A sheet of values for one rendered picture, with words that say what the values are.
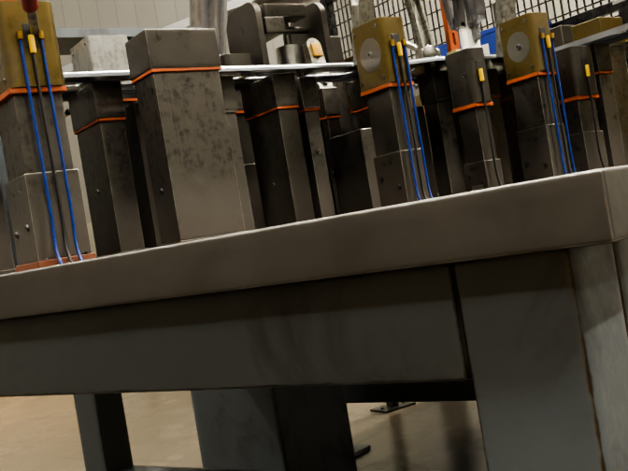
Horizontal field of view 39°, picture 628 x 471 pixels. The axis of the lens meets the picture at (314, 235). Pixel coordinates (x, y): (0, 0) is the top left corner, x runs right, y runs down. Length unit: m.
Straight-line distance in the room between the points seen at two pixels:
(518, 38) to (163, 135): 0.80
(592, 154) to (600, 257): 1.33
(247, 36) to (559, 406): 1.47
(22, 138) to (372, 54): 0.66
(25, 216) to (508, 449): 0.83
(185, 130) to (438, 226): 0.87
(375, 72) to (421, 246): 1.09
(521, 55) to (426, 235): 1.31
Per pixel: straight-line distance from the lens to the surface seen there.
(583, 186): 0.49
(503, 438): 0.59
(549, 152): 1.80
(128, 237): 1.46
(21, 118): 1.25
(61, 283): 0.77
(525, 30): 1.83
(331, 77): 1.84
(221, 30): 2.40
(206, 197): 1.36
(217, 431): 2.45
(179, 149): 1.35
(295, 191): 1.62
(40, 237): 1.23
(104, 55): 1.69
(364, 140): 1.71
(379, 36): 1.60
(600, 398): 0.56
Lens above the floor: 0.69
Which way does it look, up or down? level
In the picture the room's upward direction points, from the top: 9 degrees counter-clockwise
